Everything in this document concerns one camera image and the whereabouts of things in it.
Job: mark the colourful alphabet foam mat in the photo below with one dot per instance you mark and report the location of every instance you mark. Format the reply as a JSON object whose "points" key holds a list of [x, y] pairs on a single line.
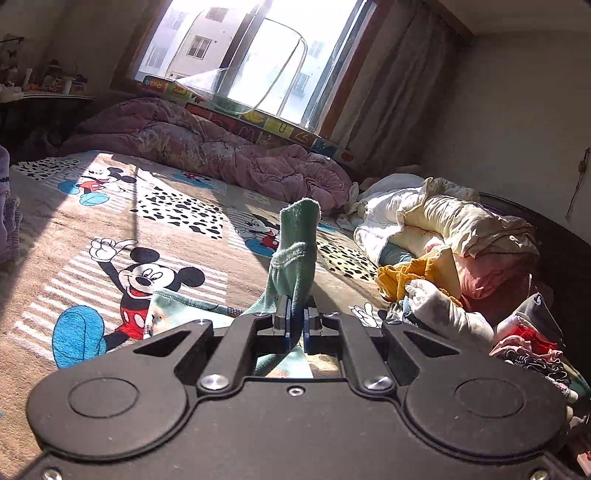
{"points": [[258, 122]]}

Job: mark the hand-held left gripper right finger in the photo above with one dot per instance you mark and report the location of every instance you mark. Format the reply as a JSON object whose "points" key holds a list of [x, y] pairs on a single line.
{"points": [[306, 323]]}

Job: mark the clear plastic cover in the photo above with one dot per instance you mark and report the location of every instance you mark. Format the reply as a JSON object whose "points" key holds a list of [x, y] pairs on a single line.
{"points": [[258, 87]]}

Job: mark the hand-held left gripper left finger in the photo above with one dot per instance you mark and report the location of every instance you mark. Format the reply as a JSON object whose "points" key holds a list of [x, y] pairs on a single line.
{"points": [[287, 321]]}

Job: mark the grey-brown curtain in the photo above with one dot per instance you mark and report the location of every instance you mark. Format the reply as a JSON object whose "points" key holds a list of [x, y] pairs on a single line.
{"points": [[397, 83]]}

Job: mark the lavender collared sweater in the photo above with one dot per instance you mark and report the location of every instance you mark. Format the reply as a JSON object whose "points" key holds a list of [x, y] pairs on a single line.
{"points": [[7, 217]]}

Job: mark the cluttered dark desk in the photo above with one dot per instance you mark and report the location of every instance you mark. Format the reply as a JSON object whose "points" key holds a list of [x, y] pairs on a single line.
{"points": [[41, 92]]}

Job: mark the window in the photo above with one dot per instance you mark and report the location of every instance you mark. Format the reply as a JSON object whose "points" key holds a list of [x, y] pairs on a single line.
{"points": [[240, 46]]}

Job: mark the blue-grey garment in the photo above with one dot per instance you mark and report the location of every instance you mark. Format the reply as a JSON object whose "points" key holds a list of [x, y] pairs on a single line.
{"points": [[396, 254]]}

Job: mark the dark headboard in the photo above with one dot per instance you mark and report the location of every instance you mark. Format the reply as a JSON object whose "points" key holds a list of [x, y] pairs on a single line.
{"points": [[554, 258]]}

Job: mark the cartoon mouse printed blanket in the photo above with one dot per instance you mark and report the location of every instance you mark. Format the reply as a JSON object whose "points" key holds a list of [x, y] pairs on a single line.
{"points": [[184, 194]]}

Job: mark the white garment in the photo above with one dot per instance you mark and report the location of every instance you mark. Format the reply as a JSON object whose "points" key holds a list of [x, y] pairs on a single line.
{"points": [[443, 314]]}

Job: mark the pile of mixed clothes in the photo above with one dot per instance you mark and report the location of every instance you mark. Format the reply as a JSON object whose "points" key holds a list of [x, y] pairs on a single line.
{"points": [[531, 350]]}

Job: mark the teal lion-print pajama garment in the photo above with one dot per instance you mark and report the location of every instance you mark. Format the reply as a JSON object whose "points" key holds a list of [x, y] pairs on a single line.
{"points": [[295, 258]]}

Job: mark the yellow garment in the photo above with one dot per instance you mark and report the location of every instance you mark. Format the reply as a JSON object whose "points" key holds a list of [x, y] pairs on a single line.
{"points": [[401, 279]]}

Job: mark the pink garment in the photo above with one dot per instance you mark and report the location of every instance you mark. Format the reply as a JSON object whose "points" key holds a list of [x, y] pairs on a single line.
{"points": [[494, 284]]}

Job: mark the pink quilt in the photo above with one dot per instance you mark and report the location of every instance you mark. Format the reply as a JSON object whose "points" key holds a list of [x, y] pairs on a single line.
{"points": [[207, 143]]}

